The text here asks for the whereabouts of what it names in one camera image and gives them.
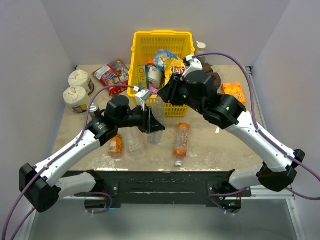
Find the small orange juice bottle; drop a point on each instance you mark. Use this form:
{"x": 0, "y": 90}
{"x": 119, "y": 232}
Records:
{"x": 116, "y": 146}

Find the blue plastic bag in basket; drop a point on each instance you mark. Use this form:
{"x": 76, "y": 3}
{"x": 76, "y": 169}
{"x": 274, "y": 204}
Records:
{"x": 158, "y": 58}

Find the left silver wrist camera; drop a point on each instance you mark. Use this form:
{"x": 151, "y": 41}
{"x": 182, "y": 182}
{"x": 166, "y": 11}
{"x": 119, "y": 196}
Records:
{"x": 143, "y": 96}

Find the black drink can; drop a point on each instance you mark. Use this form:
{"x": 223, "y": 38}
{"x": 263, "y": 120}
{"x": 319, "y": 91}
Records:
{"x": 94, "y": 110}

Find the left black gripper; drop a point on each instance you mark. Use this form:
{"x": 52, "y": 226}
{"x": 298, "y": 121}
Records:
{"x": 149, "y": 123}

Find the orange label tea bottle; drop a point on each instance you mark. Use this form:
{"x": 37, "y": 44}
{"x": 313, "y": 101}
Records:
{"x": 180, "y": 149}

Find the front toilet paper roll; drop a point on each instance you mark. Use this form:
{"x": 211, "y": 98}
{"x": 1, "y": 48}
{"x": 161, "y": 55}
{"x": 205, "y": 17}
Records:
{"x": 77, "y": 99}

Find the aluminium frame rail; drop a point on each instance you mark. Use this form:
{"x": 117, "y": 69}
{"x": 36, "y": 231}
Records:
{"x": 257, "y": 106}

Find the blue RIO box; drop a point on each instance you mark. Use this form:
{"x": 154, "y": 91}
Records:
{"x": 143, "y": 76}

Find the purple pack in basket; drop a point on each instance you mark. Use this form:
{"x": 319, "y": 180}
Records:
{"x": 154, "y": 90}

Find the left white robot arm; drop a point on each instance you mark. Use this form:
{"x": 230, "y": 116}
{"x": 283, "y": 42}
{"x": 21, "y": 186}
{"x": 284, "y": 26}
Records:
{"x": 42, "y": 185}

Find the yellow plastic basket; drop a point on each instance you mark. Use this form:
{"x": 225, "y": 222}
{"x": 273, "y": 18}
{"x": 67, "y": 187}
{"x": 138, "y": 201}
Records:
{"x": 145, "y": 46}

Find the yellow Lays chips bag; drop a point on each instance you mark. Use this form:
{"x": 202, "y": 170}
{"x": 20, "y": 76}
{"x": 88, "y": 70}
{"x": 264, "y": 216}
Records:
{"x": 172, "y": 66}

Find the clear empty water bottle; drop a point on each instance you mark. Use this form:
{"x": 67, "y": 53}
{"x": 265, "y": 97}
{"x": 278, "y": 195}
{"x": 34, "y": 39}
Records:
{"x": 134, "y": 141}

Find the crushed clear plastic bottle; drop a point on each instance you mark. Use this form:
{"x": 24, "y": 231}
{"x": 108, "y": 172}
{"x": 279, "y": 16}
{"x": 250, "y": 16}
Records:
{"x": 158, "y": 112}

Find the orange snack box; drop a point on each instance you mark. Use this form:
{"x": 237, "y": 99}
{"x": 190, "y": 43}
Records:
{"x": 235, "y": 90}

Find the green soap dispenser bottle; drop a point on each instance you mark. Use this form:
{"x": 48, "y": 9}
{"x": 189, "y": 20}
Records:
{"x": 200, "y": 49}

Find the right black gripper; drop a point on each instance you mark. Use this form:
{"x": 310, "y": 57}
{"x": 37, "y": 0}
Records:
{"x": 169, "y": 93}

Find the toilet paper roll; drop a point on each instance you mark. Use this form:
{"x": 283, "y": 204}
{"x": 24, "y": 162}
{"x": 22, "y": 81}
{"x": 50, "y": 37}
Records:
{"x": 77, "y": 99}
{"x": 81, "y": 78}

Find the white paper roll in basket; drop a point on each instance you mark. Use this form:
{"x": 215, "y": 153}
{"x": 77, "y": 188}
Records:
{"x": 155, "y": 76}

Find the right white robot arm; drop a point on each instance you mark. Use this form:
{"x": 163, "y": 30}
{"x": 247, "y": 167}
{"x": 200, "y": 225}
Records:
{"x": 198, "y": 91}

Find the rear toilet paper roll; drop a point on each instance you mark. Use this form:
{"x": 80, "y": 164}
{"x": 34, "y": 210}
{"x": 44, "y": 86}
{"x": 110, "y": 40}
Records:
{"x": 81, "y": 78}

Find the red snack bag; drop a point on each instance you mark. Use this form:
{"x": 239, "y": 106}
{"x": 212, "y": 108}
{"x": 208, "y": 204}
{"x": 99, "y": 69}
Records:
{"x": 112, "y": 74}

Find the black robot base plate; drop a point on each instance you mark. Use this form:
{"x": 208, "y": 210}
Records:
{"x": 117, "y": 188}

